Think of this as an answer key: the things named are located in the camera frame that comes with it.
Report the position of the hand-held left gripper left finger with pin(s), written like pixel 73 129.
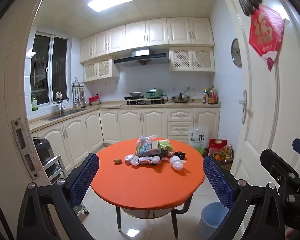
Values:
pixel 83 177

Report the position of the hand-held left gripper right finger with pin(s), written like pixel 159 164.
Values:
pixel 217 180

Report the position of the small brown food scrap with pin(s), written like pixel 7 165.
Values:
pixel 118 161

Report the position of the light blue plastic bin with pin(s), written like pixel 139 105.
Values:
pixel 207 220

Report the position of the small black object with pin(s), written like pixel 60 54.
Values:
pixel 181 155

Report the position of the white tissue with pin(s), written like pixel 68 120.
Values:
pixel 156 159
pixel 176 164
pixel 146 159
pixel 135 161
pixel 128 159

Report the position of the green snack packet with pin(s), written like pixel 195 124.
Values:
pixel 165 145

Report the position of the green white drink carton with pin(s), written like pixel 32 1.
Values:
pixel 146 150

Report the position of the clear plastic bag with food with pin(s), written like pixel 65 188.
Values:
pixel 146 140

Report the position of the clear white rice bag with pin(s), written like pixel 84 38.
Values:
pixel 197 138

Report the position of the white panel door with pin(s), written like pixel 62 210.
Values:
pixel 260 120

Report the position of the black silver rice cooker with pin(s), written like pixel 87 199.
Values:
pixel 40 146

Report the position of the round table with orange cover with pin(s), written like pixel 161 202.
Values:
pixel 145 180

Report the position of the metal door strike plate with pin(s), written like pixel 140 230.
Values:
pixel 25 152

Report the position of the steel kitchen sink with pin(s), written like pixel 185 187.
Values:
pixel 65 113

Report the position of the cream base kitchen cabinets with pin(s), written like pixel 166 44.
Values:
pixel 130 126

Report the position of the steel sink faucet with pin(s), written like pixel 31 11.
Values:
pixel 60 102

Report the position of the red kitchen container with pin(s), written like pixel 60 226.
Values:
pixel 95 99

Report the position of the group of condiment bottles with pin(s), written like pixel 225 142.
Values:
pixel 210 96

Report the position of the steel frying pan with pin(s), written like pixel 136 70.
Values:
pixel 182 98

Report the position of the green glass bottle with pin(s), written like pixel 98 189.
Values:
pixel 34 103

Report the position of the black gas stove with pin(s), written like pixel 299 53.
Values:
pixel 143 102

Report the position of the green electric cooker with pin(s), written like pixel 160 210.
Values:
pixel 153 93

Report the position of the narrow cream lattice door cabinet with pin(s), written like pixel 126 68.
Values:
pixel 100 70

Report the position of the barred kitchen window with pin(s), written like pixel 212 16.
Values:
pixel 48 71

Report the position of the round steel lid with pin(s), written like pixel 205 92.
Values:
pixel 236 53

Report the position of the red paper door decoration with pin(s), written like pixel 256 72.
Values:
pixel 266 36

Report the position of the wide cream lattice door cabinet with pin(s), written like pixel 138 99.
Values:
pixel 192 58

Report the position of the steel range hood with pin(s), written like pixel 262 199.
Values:
pixel 141 58

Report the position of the wall rack with hanging utensils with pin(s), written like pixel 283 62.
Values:
pixel 78 92

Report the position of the cream upper wall cabinets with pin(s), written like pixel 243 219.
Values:
pixel 147 37

